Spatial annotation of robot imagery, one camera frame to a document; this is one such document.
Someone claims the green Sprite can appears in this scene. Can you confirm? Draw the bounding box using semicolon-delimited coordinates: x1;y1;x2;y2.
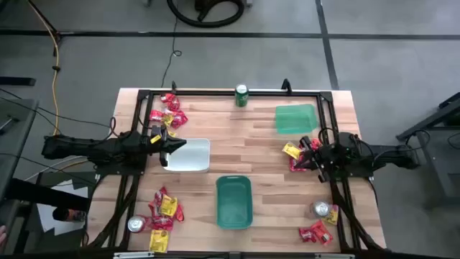
234;83;249;108

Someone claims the silver soda can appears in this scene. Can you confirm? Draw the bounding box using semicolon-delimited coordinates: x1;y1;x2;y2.
310;200;331;219

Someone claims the light translucent teal bin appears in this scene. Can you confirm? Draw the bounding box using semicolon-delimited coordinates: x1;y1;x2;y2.
275;104;319;136

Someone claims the black coiled hose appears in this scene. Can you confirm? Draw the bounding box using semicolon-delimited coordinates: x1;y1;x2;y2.
166;0;246;29

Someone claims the dark cylinder with orange label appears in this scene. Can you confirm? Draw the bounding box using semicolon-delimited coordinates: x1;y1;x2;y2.
52;207;88;223

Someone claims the black aluminium table frame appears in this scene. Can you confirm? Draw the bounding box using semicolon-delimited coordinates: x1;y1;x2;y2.
86;88;387;253

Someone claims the white paper sheet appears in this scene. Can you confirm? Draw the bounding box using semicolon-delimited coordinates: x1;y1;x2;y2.
35;178;89;237

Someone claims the silver metal bracket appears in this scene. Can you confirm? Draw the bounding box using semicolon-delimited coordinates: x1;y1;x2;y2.
113;251;155;259
314;253;356;259

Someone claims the black beam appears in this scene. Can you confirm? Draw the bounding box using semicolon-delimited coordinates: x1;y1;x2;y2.
6;177;91;212

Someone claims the black floor bar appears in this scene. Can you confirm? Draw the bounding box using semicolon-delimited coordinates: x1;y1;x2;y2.
0;76;37;87

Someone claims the grey desk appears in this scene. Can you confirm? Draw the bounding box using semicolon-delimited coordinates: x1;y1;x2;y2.
0;97;40;202

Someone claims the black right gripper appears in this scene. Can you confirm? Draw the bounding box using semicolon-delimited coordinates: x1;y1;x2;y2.
296;135;335;183

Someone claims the white plastic bin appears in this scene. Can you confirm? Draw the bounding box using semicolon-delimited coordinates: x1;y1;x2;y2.
163;137;211;173

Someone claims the dark teal plastic bin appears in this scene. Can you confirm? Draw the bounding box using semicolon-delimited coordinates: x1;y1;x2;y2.
215;175;254;230

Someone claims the red soda can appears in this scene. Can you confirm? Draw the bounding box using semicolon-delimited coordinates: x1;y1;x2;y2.
126;214;148;234

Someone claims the yellow cable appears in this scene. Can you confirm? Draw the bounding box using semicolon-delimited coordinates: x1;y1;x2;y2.
27;0;61;137

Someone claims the black metal stand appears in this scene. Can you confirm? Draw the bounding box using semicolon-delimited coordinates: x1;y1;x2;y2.
396;91;460;209

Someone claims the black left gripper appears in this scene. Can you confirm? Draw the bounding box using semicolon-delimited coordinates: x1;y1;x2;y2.
147;124;187;168

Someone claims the thin black cable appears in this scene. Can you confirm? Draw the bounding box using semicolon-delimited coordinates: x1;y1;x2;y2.
160;14;183;88

